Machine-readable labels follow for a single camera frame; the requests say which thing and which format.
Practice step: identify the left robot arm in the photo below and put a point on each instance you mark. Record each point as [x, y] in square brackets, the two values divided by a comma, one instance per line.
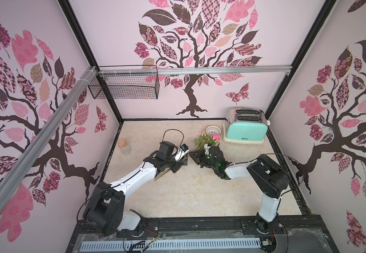
[105, 210]

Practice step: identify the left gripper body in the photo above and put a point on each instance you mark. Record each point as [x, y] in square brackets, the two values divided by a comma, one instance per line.
[172, 164]

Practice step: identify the white patterned bowl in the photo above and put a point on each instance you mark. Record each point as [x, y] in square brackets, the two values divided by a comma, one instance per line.
[213, 130]

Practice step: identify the black wire basket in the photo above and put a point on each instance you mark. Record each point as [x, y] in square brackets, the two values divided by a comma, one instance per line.
[126, 82]

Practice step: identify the white slotted cable duct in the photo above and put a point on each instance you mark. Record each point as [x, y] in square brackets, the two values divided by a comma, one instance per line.
[168, 245]

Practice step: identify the glass jar with cork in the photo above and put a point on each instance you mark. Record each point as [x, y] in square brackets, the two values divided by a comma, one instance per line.
[125, 149]

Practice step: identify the mint green toaster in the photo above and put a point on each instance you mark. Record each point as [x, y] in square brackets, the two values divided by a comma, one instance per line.
[245, 126]

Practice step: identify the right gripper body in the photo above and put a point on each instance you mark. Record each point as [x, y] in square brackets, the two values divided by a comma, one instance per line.
[202, 158]

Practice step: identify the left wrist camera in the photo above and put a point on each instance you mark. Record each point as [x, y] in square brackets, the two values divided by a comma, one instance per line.
[182, 153]

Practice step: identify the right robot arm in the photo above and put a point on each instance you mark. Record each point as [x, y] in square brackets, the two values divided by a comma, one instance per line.
[269, 176]

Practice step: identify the pink rose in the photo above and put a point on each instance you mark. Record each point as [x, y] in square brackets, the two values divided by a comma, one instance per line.
[206, 141]
[165, 172]

